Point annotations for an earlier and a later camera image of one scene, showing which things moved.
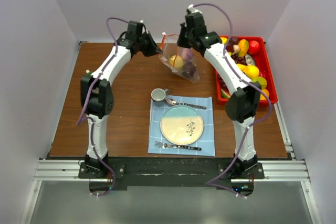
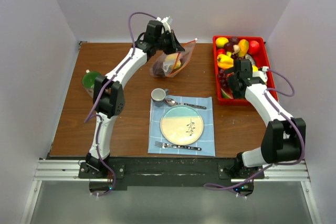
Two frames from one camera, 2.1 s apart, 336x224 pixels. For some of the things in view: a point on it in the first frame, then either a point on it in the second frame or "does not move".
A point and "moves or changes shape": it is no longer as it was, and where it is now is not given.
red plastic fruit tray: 262,61 does not move
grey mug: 158,95 does not move
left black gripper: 154,49 -> 175,46
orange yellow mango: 243,45 does not move
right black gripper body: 184,38 -> 231,82
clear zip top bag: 180,61 moves or changes shape
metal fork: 166,146 does not move
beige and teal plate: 181,125 does not move
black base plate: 122,172 does not move
